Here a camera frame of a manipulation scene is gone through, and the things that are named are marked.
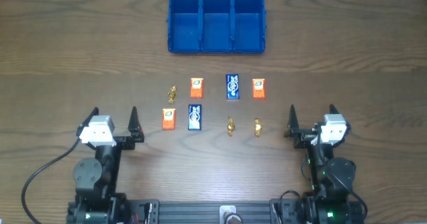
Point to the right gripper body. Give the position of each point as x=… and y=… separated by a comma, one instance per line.
x=304, y=138

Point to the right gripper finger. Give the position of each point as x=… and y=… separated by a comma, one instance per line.
x=333, y=110
x=293, y=125

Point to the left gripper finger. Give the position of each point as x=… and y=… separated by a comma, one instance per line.
x=89, y=116
x=135, y=129

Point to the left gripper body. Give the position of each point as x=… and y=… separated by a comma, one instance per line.
x=125, y=142

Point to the orange candy box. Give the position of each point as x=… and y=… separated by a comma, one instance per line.
x=197, y=88
x=259, y=88
x=168, y=119

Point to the blue candy pack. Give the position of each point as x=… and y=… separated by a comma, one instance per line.
x=232, y=86
x=195, y=117

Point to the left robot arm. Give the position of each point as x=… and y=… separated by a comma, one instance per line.
x=100, y=177

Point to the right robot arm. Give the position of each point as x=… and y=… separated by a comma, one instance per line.
x=333, y=180

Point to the gold wrapped candy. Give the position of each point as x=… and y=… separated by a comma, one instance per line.
x=257, y=127
x=230, y=126
x=172, y=94

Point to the blue tray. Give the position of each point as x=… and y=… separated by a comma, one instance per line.
x=217, y=34

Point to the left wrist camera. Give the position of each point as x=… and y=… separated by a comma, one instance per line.
x=98, y=130

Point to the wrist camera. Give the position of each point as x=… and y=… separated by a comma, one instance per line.
x=98, y=130
x=332, y=129

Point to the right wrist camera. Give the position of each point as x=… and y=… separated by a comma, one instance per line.
x=332, y=129

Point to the mounting rail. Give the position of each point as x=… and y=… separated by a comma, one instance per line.
x=193, y=212

